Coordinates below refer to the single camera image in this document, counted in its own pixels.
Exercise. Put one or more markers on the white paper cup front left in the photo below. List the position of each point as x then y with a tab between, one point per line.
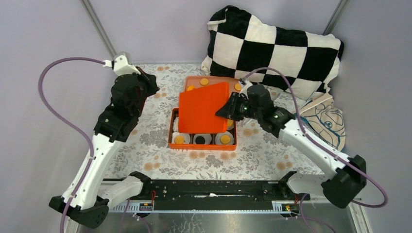
185	135

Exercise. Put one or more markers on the pink cookie tray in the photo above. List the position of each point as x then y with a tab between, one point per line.
195	80

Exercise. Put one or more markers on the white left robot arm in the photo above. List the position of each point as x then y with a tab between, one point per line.
82	202

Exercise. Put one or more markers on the orange fish shaped cookie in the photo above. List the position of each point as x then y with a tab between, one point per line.
191	87

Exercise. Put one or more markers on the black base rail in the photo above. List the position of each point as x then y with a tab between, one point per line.
214	195

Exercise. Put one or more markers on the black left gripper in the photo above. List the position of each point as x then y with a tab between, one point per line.
150	80

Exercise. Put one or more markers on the black white checkered pillow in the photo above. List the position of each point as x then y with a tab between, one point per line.
292	60

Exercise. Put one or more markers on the black sandwich cookie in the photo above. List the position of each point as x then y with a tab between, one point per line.
200	140

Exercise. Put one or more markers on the white paper cup front right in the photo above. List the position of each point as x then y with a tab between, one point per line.
218	135

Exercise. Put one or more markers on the orange cookie tin box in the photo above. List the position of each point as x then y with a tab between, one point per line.
192	146

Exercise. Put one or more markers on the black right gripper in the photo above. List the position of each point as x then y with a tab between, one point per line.
226	110

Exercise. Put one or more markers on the round golden cookie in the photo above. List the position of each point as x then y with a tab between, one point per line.
204	81
225	139
238	87
179	139
230	124

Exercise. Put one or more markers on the white paper cup front middle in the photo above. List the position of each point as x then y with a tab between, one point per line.
207	136

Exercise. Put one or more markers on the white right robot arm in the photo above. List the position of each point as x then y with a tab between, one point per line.
339	183

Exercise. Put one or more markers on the white paper cup back left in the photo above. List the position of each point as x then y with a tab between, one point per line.
175	124

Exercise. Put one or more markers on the beige blue printed cloth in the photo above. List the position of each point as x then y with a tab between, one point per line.
326	120

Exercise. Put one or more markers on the orange tin lid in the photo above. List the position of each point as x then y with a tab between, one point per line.
197	109

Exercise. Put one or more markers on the floral tablecloth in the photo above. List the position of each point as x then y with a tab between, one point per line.
258	155

